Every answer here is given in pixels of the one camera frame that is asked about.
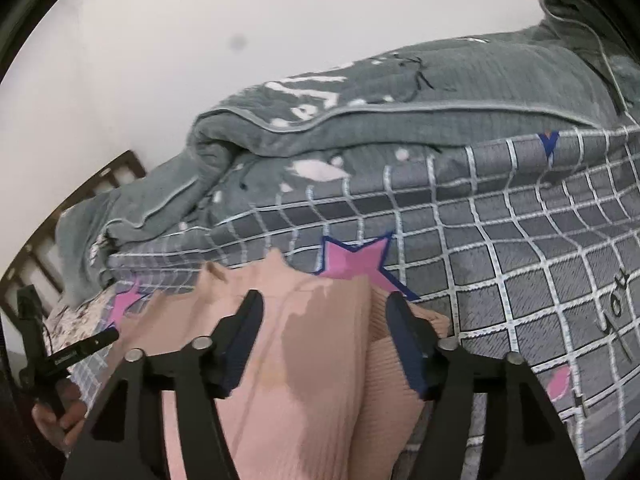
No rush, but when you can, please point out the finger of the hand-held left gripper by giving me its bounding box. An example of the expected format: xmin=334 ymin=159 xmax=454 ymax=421
xmin=17 ymin=285 xmax=47 ymax=361
xmin=47 ymin=327 xmax=121 ymax=368

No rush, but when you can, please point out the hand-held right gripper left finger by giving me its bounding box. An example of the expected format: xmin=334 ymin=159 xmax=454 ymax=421
xmin=60 ymin=289 xmax=265 ymax=480

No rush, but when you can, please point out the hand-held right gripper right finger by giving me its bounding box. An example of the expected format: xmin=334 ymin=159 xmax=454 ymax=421
xmin=384 ymin=291 xmax=586 ymax=480

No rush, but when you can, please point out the pink knit sweater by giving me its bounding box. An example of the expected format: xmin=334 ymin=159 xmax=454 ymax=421
xmin=107 ymin=250 xmax=453 ymax=480

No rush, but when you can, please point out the person's left hand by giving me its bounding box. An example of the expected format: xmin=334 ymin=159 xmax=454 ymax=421
xmin=32 ymin=379 xmax=96 ymax=456

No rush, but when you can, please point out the floral bed sheet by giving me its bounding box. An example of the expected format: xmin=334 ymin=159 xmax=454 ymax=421
xmin=42 ymin=285 xmax=126 ymax=376

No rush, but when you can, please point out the grey checked star blanket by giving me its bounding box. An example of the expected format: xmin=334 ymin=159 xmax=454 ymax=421
xmin=70 ymin=125 xmax=640 ymax=480

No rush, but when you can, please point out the dark wooden headboard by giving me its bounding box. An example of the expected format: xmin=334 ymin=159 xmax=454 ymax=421
xmin=0 ymin=150 xmax=147 ymax=321

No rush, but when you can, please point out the grey fleece quilt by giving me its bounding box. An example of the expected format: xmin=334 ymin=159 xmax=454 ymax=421
xmin=54 ymin=0 xmax=640 ymax=306

